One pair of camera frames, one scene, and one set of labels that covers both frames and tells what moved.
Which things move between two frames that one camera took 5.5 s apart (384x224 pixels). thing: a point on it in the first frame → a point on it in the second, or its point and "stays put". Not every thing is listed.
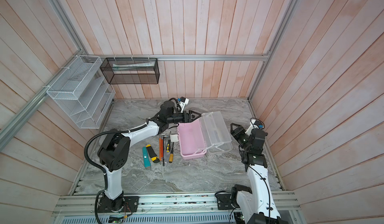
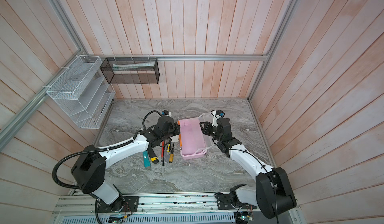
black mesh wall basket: [131, 70] stays put
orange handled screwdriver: [171, 155] stays put
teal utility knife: [147, 161] stays put
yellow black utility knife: [154, 158] stays put
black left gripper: [190, 117] → [177, 129]
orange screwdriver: [160, 149] → [180, 136]
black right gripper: [239, 131] → [207, 128]
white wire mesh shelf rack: [82, 90] stays put
